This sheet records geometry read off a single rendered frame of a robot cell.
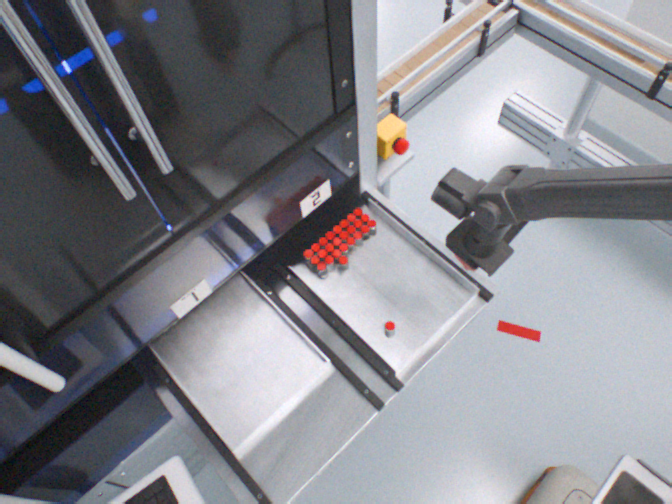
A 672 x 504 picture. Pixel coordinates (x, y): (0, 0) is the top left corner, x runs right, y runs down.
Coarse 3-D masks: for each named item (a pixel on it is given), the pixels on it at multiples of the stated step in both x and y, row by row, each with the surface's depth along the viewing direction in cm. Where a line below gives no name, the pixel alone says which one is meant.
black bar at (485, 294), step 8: (368, 192) 136; (376, 200) 134; (384, 208) 133; (392, 216) 132; (416, 232) 129; (424, 240) 129; (432, 248) 127; (440, 256) 126; (456, 264) 125; (464, 272) 124; (472, 280) 123; (480, 288) 122; (480, 296) 122; (488, 296) 121
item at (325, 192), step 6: (324, 186) 120; (324, 192) 122; (330, 192) 124; (306, 198) 118; (312, 198) 120; (318, 198) 122; (324, 198) 124; (300, 204) 118; (306, 204) 120; (312, 204) 122; (318, 204) 124; (306, 210) 122; (312, 210) 123
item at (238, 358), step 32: (224, 288) 128; (256, 288) 124; (192, 320) 124; (224, 320) 124; (256, 320) 123; (288, 320) 119; (160, 352) 121; (192, 352) 121; (224, 352) 120; (256, 352) 120; (288, 352) 119; (320, 352) 115; (192, 384) 117; (224, 384) 117; (256, 384) 116; (288, 384) 116; (224, 416) 114; (256, 416) 113
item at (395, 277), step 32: (384, 224) 133; (352, 256) 130; (384, 256) 129; (416, 256) 128; (320, 288) 126; (352, 288) 126; (384, 288) 125; (416, 288) 125; (448, 288) 124; (352, 320) 122; (384, 320) 121; (416, 320) 121; (448, 320) 117; (384, 352) 118; (416, 352) 115
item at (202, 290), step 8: (200, 288) 111; (208, 288) 113; (184, 296) 109; (192, 296) 111; (200, 296) 113; (176, 304) 109; (184, 304) 111; (192, 304) 113; (176, 312) 111; (184, 312) 113
